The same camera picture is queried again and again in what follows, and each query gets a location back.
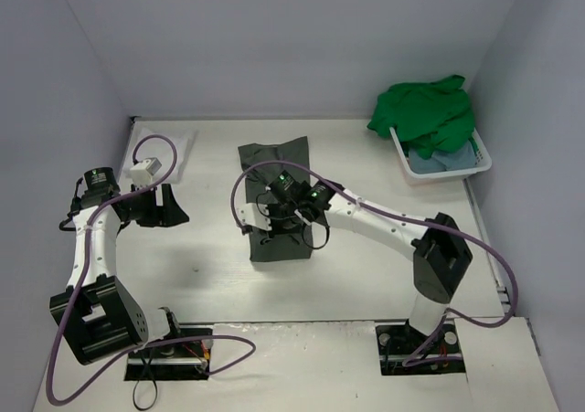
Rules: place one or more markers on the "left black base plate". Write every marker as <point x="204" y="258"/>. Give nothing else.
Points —
<point x="176" y="362"/>

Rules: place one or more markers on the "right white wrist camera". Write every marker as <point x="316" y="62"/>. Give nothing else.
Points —
<point x="252" y="215"/>

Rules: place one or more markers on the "green t shirt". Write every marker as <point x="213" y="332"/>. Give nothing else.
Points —
<point x="426" y="116"/>

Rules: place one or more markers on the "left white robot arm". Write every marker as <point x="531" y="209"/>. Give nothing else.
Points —
<point x="98" y="316"/>

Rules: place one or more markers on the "light blue t shirt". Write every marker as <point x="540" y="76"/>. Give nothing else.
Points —
<point x="441" y="161"/>

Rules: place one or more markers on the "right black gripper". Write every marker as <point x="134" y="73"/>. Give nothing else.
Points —
<point x="276" y="222"/>

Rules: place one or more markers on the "white laundry basket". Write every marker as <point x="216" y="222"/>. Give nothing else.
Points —
<point x="483" y="163"/>

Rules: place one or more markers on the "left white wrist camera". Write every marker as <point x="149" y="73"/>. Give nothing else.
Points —
<point x="143" y="173"/>

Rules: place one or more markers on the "grey t shirt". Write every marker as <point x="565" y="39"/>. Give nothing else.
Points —
<point x="281" y="248"/>

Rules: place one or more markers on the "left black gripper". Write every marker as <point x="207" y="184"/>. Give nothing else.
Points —
<point x="155" y="206"/>

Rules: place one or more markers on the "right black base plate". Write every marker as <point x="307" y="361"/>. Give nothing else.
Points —
<point x="397" y="343"/>

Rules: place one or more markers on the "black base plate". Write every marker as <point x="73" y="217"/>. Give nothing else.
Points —
<point x="176" y="362"/>
<point x="397" y="343"/>

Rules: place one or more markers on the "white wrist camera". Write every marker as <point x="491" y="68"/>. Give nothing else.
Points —
<point x="143" y="173"/>
<point x="252" y="215"/>

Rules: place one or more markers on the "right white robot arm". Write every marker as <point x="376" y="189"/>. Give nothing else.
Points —
<point x="440" y="259"/>

